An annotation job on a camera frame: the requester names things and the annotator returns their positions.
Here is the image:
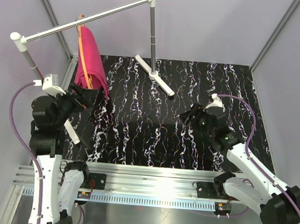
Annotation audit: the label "left controller board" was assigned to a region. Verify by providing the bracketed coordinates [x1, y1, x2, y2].
[77, 191, 91, 200]

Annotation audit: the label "right controller board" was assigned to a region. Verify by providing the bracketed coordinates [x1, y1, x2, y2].
[216, 202, 232, 212]

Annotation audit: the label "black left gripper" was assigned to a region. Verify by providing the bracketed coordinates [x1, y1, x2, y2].
[46, 81, 98, 131]

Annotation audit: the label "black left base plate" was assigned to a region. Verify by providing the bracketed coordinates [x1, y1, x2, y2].
[81, 172, 107, 190]

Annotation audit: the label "pink trousers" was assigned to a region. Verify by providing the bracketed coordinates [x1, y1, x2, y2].
[75, 26, 109, 100]

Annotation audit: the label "slotted white cable duct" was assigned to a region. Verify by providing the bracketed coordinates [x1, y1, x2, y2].
[22, 186, 216, 211]

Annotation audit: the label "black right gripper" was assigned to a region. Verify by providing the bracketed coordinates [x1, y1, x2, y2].
[178, 102, 217, 138]

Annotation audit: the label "silver white clothes rack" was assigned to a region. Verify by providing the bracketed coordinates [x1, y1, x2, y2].
[10, 0, 175, 97]

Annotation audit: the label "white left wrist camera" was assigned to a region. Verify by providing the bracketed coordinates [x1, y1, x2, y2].
[33, 73, 66, 97]

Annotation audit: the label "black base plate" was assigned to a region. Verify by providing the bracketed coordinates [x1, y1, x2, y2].
[81, 172, 107, 190]
[195, 181, 229, 200]

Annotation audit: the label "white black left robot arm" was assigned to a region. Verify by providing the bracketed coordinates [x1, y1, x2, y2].
[28, 77, 92, 224]

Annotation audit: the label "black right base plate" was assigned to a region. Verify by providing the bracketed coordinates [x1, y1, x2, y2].
[195, 181, 229, 200]

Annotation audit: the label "controller board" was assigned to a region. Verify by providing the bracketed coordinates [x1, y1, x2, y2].
[216, 202, 232, 212]
[77, 191, 91, 200]

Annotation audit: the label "aluminium frame rail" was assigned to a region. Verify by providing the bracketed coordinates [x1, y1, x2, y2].
[11, 155, 265, 204]

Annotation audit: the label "orange clothes hanger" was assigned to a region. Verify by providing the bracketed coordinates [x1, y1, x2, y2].
[76, 24, 92, 89]

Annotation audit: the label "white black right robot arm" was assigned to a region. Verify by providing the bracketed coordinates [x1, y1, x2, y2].
[179, 103, 300, 224]

